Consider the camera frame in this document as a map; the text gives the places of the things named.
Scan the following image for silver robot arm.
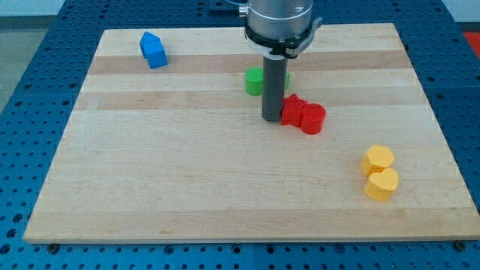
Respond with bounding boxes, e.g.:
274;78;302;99
247;0;314;40

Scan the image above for red star block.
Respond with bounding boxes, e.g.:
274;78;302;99
280;94;308;128

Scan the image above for green cylinder block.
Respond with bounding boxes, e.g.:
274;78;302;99
244;67;263;96

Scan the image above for green block behind pointer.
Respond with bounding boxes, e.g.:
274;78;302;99
284;72;290;92

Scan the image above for wooden board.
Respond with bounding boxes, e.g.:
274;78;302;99
23;23;479;244

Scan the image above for red cylinder block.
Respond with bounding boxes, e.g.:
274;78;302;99
300;103;326;135

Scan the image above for grey cylindrical pointer tool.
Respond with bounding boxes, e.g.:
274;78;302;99
262;57;287;122

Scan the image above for blue cube block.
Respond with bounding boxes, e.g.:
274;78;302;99
143;41;168;69

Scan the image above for blue pentagon block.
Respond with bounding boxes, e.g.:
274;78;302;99
139;31;160;59

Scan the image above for yellow hexagon block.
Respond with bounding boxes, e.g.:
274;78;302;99
360;145;395;177

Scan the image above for yellow heart block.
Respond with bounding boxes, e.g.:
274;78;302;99
364;168;399;203

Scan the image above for black clamp ring with lever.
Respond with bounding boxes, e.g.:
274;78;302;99
244;16;324;60

